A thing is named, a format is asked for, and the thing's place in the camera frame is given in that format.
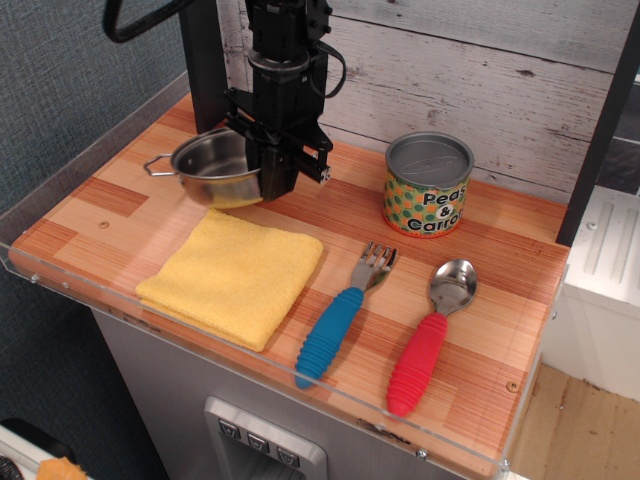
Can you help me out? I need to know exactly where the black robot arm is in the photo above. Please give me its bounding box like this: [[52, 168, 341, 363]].
[[225, 1, 340, 202]]

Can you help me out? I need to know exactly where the black orange object corner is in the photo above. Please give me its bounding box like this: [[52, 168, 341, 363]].
[[1, 418, 90, 479]]

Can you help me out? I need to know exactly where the blue handled fork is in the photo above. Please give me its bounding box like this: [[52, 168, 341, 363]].
[[295, 241, 397, 389]]

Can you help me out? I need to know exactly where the peas and carrots can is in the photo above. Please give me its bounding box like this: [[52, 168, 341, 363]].
[[382, 132, 474, 239]]

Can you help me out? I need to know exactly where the white plastic unit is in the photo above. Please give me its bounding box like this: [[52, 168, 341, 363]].
[[541, 187, 639, 400]]

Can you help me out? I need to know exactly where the silver steel pot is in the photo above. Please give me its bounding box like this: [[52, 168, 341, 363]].
[[144, 128, 263, 210]]

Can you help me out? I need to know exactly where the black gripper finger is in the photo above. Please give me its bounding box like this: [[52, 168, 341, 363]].
[[245, 135, 299, 202]]

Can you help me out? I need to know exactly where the black vertical post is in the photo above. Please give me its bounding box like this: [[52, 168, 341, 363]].
[[556, 2, 639, 247], [179, 0, 228, 133]]

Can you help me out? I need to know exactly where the silver toy fridge cabinet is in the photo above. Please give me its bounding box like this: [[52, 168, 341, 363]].
[[94, 311, 495, 479]]

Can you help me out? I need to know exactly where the black vertical post left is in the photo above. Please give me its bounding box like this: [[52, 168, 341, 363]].
[[179, 0, 228, 133]]

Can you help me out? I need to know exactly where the black braided cable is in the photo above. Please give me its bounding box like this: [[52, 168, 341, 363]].
[[102, 0, 194, 45]]

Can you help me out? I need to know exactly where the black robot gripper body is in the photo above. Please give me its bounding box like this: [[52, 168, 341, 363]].
[[225, 59, 333, 183]]

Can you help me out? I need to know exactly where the black vertical post right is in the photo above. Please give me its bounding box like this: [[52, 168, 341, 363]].
[[556, 2, 639, 247]]

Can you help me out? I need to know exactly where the red handled spoon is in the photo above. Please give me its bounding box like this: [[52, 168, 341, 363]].
[[386, 259, 477, 417]]

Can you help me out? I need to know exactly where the yellow folded cloth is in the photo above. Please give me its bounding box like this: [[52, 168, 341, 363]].
[[136, 210, 323, 352]]

